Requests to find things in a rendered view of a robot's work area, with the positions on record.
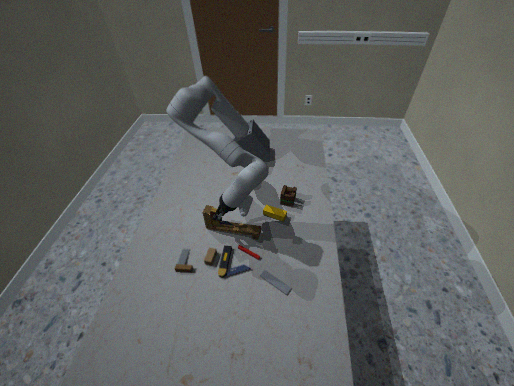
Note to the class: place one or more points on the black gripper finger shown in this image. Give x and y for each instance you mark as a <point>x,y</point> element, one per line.
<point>217,215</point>

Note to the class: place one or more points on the small tan wooden block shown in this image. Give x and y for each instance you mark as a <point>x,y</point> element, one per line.
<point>210,256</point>

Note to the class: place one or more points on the yellow rectangular block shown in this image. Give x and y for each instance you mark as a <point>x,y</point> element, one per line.
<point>275,213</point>

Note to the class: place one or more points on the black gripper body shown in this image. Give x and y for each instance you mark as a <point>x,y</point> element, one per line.
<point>224,207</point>

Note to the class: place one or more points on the red flat bar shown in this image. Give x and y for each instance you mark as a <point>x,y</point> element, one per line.
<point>249,252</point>

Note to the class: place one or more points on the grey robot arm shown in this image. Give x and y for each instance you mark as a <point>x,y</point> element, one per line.
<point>185,107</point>

